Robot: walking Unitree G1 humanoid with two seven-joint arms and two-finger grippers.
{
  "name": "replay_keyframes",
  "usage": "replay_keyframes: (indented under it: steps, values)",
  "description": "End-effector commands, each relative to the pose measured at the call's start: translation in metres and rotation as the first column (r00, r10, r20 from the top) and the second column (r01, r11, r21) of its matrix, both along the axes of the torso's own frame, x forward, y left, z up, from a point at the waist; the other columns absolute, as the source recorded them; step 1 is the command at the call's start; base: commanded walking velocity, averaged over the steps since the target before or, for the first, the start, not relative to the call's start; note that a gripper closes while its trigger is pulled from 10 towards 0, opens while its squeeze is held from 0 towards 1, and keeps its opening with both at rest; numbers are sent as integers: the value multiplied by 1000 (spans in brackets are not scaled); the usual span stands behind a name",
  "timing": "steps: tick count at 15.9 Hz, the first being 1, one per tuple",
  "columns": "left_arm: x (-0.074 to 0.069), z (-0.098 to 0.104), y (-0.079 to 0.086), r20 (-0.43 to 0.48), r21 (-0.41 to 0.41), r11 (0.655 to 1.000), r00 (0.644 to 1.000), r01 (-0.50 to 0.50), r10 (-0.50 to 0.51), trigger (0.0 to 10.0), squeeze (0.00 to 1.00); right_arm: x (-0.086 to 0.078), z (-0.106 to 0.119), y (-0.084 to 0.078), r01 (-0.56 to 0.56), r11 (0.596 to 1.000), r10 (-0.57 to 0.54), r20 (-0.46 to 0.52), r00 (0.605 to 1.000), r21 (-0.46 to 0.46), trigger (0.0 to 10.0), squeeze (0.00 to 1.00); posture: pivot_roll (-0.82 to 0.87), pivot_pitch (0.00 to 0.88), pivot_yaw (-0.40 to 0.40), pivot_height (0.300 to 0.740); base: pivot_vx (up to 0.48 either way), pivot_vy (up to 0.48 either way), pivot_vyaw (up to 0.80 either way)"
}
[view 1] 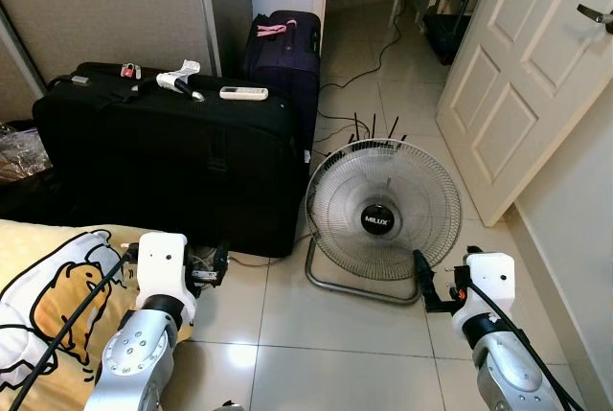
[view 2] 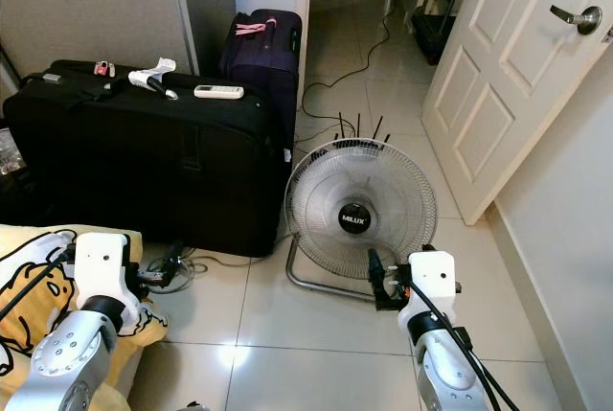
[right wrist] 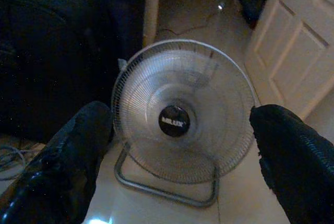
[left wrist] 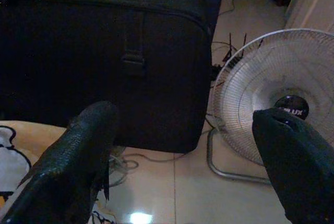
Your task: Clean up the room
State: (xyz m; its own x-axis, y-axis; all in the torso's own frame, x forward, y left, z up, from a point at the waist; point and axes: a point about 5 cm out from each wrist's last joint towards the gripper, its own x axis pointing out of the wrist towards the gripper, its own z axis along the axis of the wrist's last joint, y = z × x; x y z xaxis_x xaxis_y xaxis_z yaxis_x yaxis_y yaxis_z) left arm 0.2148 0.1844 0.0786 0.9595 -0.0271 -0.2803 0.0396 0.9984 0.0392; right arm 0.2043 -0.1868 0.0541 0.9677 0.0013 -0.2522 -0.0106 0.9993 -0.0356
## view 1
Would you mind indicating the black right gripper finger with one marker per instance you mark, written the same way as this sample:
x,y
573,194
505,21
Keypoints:
x,y
422,267

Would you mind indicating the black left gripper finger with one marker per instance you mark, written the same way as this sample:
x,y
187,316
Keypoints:
x,y
221,260

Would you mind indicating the yellow cartoon print blanket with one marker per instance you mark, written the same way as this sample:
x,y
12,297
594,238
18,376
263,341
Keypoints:
x,y
57,296

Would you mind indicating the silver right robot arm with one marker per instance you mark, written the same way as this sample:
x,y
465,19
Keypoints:
x,y
508,373

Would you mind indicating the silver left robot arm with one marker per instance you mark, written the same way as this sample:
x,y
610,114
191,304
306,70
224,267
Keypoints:
x,y
134,363

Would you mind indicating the grey floor fan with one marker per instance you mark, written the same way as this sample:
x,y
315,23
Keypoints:
x,y
383,215

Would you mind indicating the large black suitcase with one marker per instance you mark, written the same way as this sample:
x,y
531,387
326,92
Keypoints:
x,y
172,162

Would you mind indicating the black router with antennas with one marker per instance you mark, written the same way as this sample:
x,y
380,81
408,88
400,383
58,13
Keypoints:
x,y
394,126

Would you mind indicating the small silver oval object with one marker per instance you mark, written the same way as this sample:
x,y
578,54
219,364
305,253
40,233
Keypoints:
x,y
197,96

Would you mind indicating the white remote control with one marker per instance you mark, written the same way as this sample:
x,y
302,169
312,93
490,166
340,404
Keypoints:
x,y
244,93

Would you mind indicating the white crumpled paper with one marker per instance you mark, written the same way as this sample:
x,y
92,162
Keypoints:
x,y
177,78

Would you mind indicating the white panelled door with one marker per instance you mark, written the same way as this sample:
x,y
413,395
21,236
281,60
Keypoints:
x,y
517,95

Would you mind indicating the purple suitcase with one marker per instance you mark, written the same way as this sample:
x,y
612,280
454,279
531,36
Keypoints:
x,y
287,66

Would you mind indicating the red silver padlock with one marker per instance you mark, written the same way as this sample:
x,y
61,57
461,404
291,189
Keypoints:
x,y
128,71

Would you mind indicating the clear plastic bag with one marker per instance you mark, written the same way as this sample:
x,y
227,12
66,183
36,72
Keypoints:
x,y
19,152

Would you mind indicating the black metal rack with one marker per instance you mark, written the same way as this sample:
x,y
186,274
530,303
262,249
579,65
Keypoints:
x,y
445,33

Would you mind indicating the pink ribbon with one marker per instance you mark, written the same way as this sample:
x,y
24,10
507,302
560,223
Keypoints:
x,y
275,28

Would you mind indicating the grey framed partition panel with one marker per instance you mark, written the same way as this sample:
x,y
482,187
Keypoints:
x,y
96,18

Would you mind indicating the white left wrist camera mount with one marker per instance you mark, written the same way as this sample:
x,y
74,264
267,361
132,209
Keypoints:
x,y
163,262

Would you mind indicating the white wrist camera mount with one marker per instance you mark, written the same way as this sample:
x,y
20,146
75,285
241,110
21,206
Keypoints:
x,y
490,282
163,262

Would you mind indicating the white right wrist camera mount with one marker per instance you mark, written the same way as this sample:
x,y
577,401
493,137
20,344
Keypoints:
x,y
490,282

